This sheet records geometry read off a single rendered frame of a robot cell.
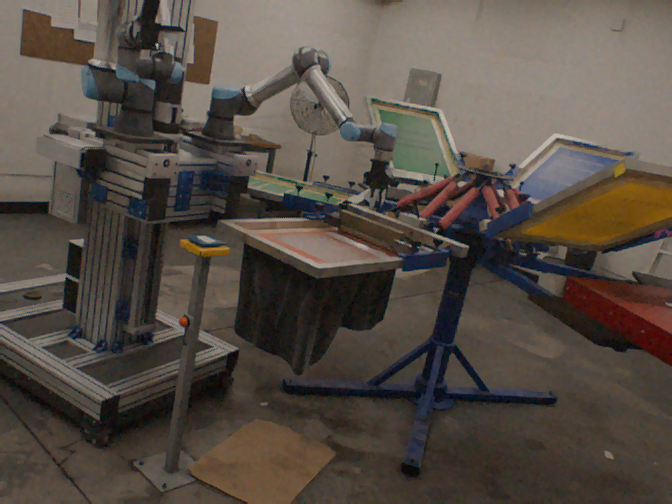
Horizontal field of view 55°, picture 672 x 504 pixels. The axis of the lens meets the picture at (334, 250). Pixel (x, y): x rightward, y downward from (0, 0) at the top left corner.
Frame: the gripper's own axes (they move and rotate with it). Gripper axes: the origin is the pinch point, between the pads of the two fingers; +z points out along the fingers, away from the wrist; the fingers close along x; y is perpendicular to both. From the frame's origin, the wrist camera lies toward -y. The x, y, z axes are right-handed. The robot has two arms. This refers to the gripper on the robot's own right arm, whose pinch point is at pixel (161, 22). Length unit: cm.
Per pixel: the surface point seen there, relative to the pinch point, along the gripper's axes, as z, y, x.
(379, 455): -9, 163, -129
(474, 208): -36, 47, -187
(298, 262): 10, 69, -55
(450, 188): -39, 38, -169
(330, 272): 18, 70, -64
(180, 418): -21, 140, -33
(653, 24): -154, -127, -493
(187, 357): -19, 114, -31
